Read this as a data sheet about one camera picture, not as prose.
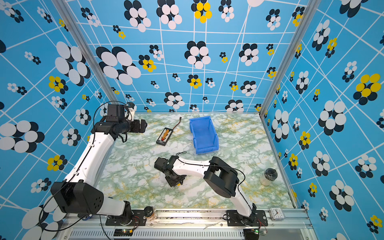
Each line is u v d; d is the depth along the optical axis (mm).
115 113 588
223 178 505
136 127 707
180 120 1153
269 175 769
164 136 1046
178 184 772
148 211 666
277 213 733
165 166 675
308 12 696
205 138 1060
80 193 399
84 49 825
